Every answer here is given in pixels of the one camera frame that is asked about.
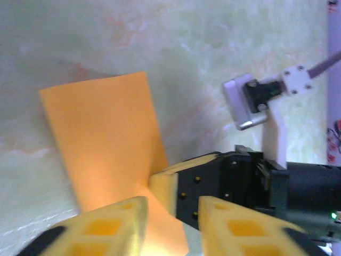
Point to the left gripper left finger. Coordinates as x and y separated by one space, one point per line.
101 234

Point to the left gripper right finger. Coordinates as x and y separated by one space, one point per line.
247 234

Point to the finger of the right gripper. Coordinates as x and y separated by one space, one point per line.
191 184

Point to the orange square paper sheet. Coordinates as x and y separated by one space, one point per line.
101 128

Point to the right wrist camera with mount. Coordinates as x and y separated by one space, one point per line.
237 104

